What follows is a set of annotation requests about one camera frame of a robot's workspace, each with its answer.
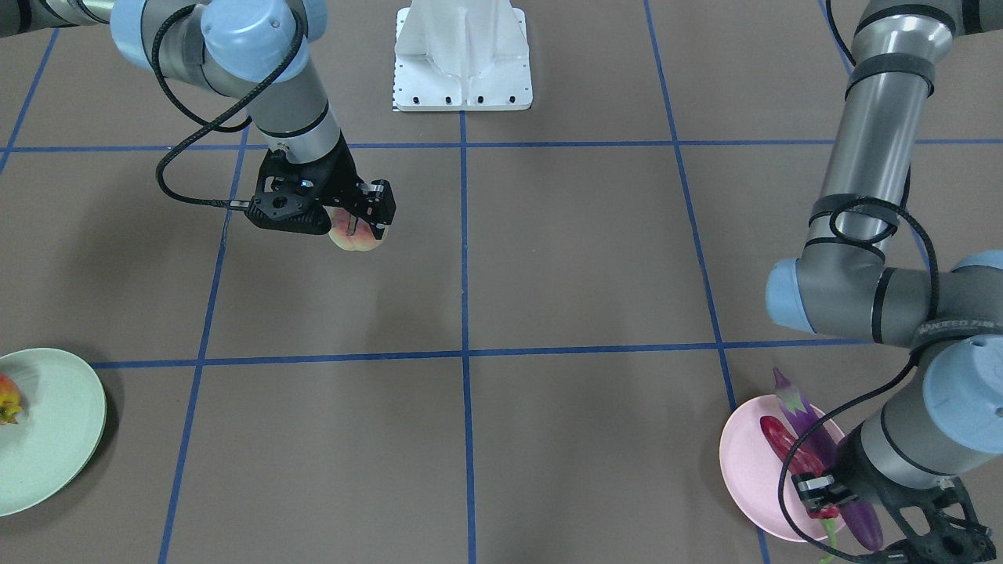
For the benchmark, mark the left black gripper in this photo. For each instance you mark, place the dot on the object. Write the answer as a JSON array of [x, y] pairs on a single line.
[[868, 475]]

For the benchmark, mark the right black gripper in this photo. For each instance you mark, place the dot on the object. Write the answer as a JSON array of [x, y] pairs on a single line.
[[342, 175]]

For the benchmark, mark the peach fruit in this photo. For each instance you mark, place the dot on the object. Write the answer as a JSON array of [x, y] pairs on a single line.
[[350, 233]]

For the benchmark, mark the purple eggplant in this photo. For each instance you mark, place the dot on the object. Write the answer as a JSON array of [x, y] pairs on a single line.
[[858, 515]]

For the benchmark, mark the red chili pepper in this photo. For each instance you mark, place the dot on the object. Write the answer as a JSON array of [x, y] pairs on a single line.
[[804, 463]]

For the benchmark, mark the red yellow pomegranate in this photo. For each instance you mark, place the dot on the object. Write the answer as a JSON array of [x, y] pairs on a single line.
[[10, 400]]

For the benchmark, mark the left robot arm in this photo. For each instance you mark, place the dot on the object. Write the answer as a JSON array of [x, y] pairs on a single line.
[[868, 271]]

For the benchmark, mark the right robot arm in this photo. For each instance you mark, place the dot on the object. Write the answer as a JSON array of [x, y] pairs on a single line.
[[233, 65]]

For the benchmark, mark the pink plate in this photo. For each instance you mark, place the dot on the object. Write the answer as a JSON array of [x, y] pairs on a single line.
[[750, 469]]

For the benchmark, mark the green plate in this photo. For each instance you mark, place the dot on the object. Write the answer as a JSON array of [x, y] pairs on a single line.
[[58, 431]]

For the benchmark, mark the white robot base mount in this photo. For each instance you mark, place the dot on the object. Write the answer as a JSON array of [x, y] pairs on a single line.
[[453, 56]]

